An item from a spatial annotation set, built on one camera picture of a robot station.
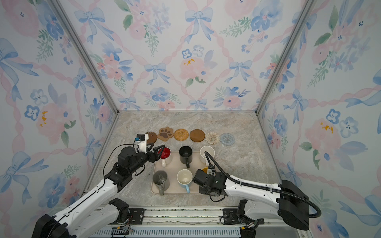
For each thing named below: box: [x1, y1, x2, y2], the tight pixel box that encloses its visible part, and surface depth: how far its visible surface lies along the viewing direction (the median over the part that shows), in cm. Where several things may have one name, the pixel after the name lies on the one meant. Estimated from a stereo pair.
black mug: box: [179, 145, 193, 169], surface depth 90 cm
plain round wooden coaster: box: [189, 128, 206, 143], surface depth 109 cm
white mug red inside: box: [159, 146, 173, 168], surface depth 89 cm
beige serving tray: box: [150, 151, 207, 196], surface depth 85 cm
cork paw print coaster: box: [157, 126, 175, 142], surface depth 109 cm
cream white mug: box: [199, 145, 216, 166], surface depth 90 cm
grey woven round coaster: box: [219, 132, 236, 146], surface depth 105 cm
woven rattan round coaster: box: [173, 128, 190, 142], surface depth 108 cm
